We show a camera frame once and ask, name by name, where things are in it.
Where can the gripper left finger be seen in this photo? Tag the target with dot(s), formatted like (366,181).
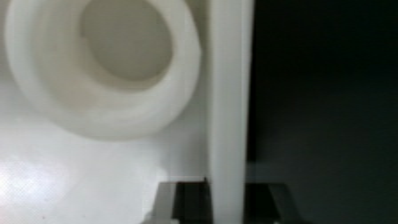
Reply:
(179,206)

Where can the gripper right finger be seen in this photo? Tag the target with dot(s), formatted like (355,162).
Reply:
(270,207)

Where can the white square table top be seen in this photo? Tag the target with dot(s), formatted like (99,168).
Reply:
(122,107)

